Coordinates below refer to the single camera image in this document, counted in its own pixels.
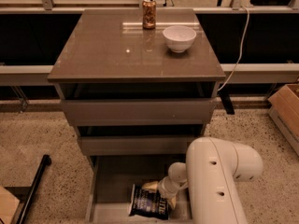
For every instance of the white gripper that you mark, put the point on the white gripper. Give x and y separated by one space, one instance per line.
163 188

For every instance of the blue chip bag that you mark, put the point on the blue chip bag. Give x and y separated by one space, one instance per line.
147 203

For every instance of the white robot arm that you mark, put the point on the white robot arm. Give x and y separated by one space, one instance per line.
211 169

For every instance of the grey open bottom drawer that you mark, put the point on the grey open bottom drawer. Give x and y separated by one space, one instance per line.
112 184

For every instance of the grey middle drawer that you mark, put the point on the grey middle drawer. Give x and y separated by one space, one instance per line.
135 145

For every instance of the grey top drawer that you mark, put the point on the grey top drawer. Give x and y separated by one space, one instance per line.
137 112

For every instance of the grey drawer cabinet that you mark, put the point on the grey drawer cabinet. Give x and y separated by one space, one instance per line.
109 56

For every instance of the black pole on floor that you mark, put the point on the black pole on floor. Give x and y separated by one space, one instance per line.
45 161

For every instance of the cardboard box right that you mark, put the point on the cardboard box right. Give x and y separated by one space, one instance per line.
284 112

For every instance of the wooden board bottom left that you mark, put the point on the wooden board bottom left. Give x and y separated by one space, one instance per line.
8 206

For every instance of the white bowl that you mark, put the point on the white bowl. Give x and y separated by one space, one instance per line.
179 38

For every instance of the gold soda can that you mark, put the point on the gold soda can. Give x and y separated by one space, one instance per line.
149 14

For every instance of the black bracket behind cabinet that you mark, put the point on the black bracket behind cabinet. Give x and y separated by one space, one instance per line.
226 102

